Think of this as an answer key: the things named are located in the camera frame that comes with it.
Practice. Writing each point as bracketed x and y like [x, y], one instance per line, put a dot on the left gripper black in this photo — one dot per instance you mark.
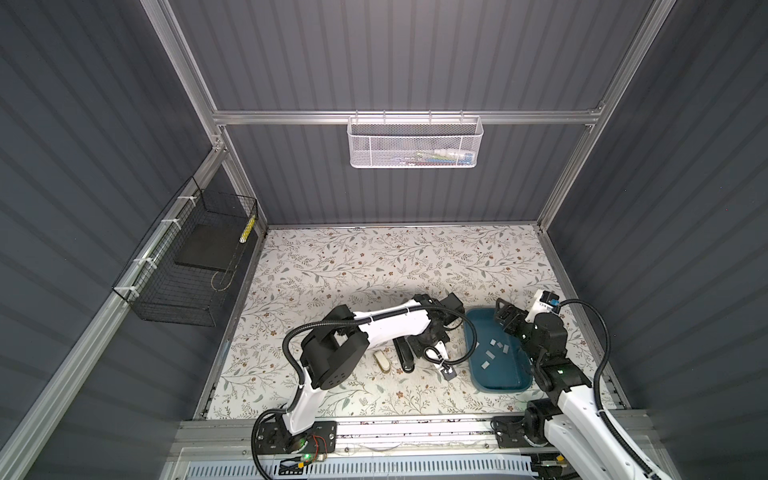
[420, 350]

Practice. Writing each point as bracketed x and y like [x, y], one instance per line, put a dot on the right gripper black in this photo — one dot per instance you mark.
[519, 316]

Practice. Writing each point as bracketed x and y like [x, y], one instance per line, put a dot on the black long stapler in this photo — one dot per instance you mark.
[405, 355]

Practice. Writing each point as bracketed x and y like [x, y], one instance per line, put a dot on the beige mini stapler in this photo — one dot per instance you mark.
[382, 361]

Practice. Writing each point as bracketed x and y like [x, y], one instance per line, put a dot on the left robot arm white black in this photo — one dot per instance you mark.
[325, 353]

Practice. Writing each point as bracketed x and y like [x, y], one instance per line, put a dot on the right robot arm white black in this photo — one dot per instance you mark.
[572, 417]

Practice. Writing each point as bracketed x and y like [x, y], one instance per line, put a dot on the teal plastic tray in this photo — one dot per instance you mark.
[507, 373]

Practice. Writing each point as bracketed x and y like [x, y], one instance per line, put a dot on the pens in white basket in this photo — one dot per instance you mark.
[450, 157]

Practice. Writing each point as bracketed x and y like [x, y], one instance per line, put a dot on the yellow marker in basket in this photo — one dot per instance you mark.
[247, 230]

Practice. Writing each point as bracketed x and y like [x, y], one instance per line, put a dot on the black pad in basket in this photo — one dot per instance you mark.
[209, 247]

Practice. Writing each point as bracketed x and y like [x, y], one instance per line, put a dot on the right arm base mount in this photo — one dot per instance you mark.
[509, 432]

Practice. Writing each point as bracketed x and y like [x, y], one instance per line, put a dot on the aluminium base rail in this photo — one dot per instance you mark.
[373, 434]

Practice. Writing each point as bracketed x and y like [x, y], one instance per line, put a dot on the white slotted cable duct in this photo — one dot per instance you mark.
[474, 466]

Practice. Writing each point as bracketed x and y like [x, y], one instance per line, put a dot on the white wire mesh basket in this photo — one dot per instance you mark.
[369, 144]

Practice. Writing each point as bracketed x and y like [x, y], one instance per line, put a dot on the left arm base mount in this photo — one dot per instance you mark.
[272, 438]

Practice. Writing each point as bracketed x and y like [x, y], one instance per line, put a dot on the black wire basket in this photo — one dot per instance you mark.
[191, 267]

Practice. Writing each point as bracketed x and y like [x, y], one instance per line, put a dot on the aluminium horizontal back rail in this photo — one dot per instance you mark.
[306, 117]

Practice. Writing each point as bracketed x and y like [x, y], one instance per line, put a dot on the aluminium corner post right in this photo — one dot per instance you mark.
[637, 50]

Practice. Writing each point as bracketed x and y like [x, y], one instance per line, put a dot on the aluminium corner post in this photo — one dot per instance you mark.
[169, 32]
[637, 50]

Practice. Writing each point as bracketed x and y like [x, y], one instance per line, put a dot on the aluminium corner post left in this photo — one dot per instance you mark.
[169, 32]

